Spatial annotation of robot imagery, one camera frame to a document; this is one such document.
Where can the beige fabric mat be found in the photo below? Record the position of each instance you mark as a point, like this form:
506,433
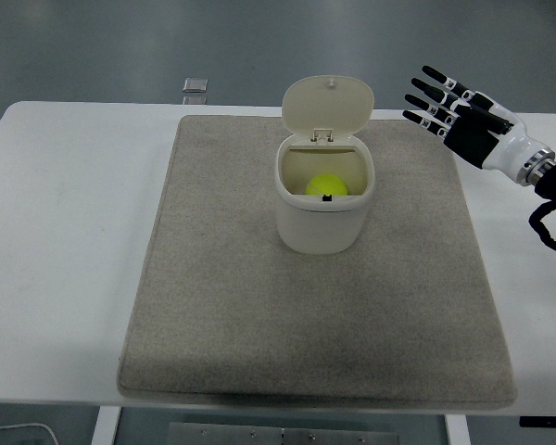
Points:
241,301

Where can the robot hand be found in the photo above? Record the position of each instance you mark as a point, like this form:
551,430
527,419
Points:
472,136

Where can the yellow tennis ball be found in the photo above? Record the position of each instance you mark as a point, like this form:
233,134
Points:
326,184

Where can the black control panel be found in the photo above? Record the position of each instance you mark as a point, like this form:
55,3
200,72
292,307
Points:
547,421

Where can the white bin with open lid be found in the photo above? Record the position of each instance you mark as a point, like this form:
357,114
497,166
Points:
322,222

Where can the silver floor plate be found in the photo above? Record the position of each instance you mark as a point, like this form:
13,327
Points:
195,85
194,100

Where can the grey metal plate with screws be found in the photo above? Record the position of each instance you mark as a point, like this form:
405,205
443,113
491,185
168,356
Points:
282,436

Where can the white table leg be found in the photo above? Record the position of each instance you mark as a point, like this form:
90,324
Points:
456,431
105,428

